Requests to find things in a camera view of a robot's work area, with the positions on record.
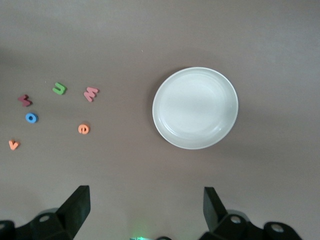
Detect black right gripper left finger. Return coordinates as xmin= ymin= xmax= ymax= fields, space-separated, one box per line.
xmin=0 ymin=185 xmax=91 ymax=240

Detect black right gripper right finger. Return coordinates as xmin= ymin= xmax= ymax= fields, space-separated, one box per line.
xmin=199 ymin=186 xmax=304 ymax=240

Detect orange foam letter e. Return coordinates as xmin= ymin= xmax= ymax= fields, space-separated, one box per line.
xmin=77 ymin=123 xmax=91 ymax=135

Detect pink foam letter w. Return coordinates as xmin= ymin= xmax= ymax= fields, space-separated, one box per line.
xmin=83 ymin=86 xmax=100 ymax=103

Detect orange foam letter v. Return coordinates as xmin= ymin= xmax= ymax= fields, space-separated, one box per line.
xmin=8 ymin=139 xmax=21 ymax=151

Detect blue foam letter o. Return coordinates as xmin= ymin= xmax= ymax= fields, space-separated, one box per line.
xmin=25 ymin=112 xmax=39 ymax=124

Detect beige brown plate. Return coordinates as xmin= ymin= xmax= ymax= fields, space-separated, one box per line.
xmin=152 ymin=66 xmax=239 ymax=151

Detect dark red foam letter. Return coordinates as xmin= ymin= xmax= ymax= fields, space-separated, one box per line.
xmin=17 ymin=94 xmax=34 ymax=108

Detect green foam letter n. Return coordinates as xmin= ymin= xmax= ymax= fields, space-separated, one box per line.
xmin=52 ymin=82 xmax=68 ymax=96

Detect brown table cover sheet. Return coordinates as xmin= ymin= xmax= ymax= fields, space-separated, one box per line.
xmin=0 ymin=0 xmax=320 ymax=240

